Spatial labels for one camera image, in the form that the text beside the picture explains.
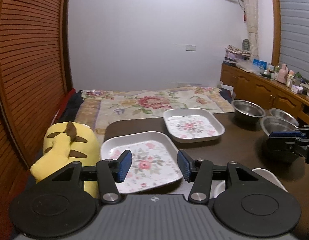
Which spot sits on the floral bed blanket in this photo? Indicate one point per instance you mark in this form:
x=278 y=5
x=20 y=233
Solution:
x=100 y=108

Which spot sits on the deep small steel bowl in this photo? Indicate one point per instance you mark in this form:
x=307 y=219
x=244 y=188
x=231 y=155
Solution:
x=247 y=112

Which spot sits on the large floral square plate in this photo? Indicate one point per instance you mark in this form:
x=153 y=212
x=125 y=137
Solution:
x=261 y=177

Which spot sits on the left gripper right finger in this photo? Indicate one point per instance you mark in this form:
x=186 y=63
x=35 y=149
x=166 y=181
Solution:
x=200 y=173

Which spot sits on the medium steel bowl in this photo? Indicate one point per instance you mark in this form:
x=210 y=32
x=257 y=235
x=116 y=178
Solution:
x=283 y=115

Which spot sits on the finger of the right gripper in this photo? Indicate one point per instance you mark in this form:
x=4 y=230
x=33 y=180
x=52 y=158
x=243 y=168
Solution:
x=285 y=141

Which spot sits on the beige curtain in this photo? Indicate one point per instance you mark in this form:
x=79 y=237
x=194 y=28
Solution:
x=251 y=9

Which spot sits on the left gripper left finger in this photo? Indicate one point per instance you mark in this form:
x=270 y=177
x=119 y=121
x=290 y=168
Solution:
x=110 y=172

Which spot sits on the window roller blind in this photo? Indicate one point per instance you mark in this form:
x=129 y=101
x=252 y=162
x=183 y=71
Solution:
x=294 y=44

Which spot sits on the yellow plush toy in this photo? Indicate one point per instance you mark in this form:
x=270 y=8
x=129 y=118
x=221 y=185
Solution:
x=64 y=143

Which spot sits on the wooden louvered wardrobe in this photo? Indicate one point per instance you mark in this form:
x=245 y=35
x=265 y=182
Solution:
x=34 y=78

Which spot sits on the pink thermos jug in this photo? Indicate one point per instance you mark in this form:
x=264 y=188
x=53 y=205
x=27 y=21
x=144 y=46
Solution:
x=282 y=74

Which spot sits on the white tissue box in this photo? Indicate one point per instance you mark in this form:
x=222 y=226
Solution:
x=296 y=89

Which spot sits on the white wall switch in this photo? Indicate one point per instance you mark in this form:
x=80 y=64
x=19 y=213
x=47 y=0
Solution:
x=190 y=47

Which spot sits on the large steel bowl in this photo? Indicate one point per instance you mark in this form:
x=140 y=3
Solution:
x=271 y=124

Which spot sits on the blue box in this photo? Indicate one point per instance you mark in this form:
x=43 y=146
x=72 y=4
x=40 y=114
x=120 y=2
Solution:
x=259 y=63

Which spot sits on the wooden sideboard cabinet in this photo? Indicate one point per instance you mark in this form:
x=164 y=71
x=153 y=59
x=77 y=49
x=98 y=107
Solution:
x=266 y=93

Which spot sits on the folded fabric pile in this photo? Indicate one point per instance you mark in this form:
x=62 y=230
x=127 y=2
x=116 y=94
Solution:
x=234 y=54

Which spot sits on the white paper bag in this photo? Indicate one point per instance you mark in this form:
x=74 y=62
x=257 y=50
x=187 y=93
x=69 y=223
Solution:
x=226 y=91

